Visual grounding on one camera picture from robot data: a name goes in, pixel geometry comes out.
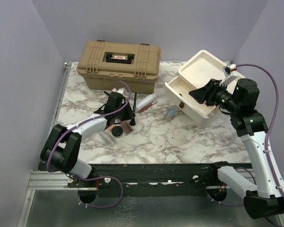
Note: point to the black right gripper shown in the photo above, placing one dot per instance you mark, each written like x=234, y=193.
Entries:
x=208, y=92

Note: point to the white cosmetic tube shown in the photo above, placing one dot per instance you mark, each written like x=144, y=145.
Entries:
x=146, y=101

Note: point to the tan plastic tool case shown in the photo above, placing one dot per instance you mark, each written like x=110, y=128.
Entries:
x=140, y=76

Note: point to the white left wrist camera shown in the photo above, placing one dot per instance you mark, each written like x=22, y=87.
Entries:
x=121, y=91

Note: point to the clear blue small container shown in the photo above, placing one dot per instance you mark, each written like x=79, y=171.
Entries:
x=170, y=114

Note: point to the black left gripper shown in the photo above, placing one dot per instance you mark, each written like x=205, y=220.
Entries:
x=129, y=112

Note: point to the aluminium table edge rail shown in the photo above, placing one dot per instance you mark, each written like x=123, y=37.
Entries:
x=60, y=96

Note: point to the white pull-out drawer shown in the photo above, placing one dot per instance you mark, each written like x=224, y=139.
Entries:
x=196, y=111

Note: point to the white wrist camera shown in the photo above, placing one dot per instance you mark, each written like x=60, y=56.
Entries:
x=121, y=91
x=229, y=74

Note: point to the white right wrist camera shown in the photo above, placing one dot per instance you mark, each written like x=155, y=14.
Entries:
x=229, y=74

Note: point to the black fluffy powder brush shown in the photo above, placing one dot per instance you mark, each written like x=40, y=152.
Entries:
x=132, y=121

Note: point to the black round powder jar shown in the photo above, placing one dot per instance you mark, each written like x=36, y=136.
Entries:
x=117, y=131

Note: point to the neutral eyeshadow palette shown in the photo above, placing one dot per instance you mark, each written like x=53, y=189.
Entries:
x=126, y=128

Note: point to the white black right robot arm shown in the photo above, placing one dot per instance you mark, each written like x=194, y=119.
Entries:
x=264, y=198

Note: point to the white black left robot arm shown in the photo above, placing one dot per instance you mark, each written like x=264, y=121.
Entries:
x=61, y=150

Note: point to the black front mounting rail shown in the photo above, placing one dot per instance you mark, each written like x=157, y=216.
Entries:
x=150, y=180

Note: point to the red lip pencil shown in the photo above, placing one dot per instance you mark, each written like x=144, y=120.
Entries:
x=148, y=106

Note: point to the black case carry handle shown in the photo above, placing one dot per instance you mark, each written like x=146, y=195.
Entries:
x=122, y=59

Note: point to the white drawer organizer box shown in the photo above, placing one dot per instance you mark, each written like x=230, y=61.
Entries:
x=199, y=70

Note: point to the clear plastic tube case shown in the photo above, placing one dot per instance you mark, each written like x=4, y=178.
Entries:
x=107, y=138

